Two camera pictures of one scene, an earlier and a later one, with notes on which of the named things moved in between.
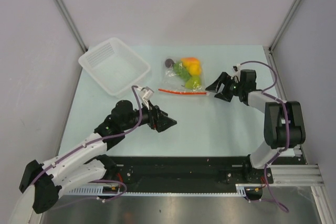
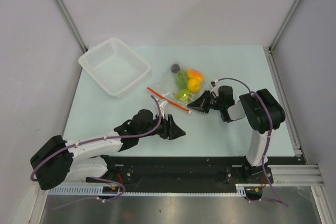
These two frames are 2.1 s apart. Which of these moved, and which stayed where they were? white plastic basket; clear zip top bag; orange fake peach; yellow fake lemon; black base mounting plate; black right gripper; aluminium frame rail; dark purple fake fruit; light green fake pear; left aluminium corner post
Moved: orange fake peach; black right gripper; dark purple fake fruit; yellow fake lemon; clear zip top bag; light green fake pear
Stayed: left aluminium corner post; black base mounting plate; white plastic basket; aluminium frame rail
